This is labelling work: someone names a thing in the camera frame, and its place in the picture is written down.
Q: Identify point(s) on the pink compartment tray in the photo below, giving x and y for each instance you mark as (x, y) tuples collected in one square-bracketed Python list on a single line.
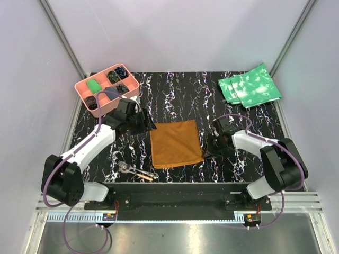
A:
[(101, 92)]

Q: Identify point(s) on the green rolled napkin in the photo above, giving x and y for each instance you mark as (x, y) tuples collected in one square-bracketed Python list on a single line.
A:
[(94, 86)]

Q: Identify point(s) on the dark patterned roll front left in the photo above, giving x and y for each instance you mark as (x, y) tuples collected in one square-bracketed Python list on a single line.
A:
[(91, 103)]

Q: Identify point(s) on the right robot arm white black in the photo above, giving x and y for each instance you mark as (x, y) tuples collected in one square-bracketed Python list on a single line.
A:
[(284, 169)]

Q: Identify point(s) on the aluminium frame rail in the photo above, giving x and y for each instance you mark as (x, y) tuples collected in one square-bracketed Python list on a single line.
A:
[(208, 208)]

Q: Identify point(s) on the dark patterned roll back right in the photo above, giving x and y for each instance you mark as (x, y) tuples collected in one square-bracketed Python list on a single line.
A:
[(121, 72)]

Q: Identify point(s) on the wooden handled spoon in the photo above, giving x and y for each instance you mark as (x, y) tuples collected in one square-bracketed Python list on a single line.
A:
[(145, 177)]

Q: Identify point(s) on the grey blue rolled napkin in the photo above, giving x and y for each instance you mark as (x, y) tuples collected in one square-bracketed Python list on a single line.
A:
[(111, 93)]

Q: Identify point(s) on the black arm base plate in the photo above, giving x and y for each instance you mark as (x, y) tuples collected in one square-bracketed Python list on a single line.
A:
[(177, 197)]

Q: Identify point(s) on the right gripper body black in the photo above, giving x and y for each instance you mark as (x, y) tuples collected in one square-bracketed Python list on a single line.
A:
[(215, 145)]

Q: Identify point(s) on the dark patterned roll front right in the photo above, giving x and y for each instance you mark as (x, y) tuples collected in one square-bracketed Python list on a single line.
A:
[(122, 89)]

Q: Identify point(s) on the dark patterned roll back middle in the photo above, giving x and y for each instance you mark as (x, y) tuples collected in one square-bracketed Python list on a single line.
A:
[(113, 77)]

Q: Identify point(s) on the dark patterned roll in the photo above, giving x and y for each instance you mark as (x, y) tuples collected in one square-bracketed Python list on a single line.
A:
[(113, 77), (122, 89), (121, 72), (91, 103)]

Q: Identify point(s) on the orange cloth napkin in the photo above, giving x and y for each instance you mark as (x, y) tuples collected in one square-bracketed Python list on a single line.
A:
[(175, 144)]

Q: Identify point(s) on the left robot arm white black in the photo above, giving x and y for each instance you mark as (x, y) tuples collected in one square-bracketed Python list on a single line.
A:
[(62, 175)]

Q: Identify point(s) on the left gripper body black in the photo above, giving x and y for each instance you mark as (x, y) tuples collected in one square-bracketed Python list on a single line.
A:
[(136, 122)]

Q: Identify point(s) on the silver fork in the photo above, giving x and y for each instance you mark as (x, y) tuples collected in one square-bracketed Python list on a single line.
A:
[(127, 168)]

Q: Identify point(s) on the green white patterned napkins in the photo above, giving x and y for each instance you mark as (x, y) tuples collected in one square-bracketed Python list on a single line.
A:
[(250, 89)]

